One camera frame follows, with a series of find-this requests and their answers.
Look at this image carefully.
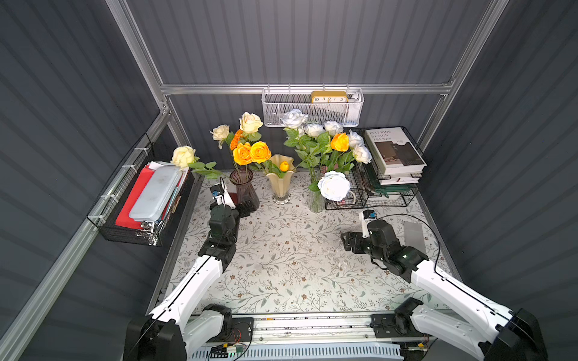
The orange tulip bud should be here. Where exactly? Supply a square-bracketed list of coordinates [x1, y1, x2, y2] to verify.
[271, 161, 290, 179]

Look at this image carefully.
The yellow ruffled vase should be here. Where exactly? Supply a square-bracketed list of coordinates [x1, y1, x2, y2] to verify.
[266, 154, 296, 205]

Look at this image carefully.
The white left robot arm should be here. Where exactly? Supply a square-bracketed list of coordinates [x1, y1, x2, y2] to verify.
[122, 203, 241, 360]

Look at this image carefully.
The white hardcover book stack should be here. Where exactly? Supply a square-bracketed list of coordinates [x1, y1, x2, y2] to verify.
[364, 127, 427, 185]

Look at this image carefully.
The purple glass vase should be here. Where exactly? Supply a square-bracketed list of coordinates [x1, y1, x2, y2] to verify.
[230, 168, 260, 211]

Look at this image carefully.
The orange flower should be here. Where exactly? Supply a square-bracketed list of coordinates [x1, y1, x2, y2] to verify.
[328, 132, 351, 174]
[230, 129, 245, 151]

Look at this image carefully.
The white wire wall basket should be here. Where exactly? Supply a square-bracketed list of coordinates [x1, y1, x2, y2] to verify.
[261, 87, 364, 127]

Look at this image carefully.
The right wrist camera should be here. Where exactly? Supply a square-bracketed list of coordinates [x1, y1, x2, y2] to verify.
[359, 209, 377, 239]

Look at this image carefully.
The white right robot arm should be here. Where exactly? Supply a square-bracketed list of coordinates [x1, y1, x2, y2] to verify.
[340, 212, 548, 360]

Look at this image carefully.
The red folder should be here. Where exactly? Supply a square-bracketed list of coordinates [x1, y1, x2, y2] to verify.
[114, 165, 154, 230]

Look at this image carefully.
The black wire wall basket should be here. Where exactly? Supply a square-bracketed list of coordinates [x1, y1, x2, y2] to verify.
[87, 135, 198, 247]

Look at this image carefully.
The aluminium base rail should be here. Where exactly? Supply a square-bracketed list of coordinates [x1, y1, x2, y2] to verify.
[119, 310, 498, 361]

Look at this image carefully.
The clear glass vase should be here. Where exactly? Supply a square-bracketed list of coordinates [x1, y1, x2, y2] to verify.
[308, 184, 326, 214]

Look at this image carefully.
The black wire desk organizer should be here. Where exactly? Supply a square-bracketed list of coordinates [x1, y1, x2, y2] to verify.
[325, 126, 427, 211]

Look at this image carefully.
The white plastic case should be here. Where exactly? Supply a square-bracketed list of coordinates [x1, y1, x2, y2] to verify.
[129, 166, 182, 222]

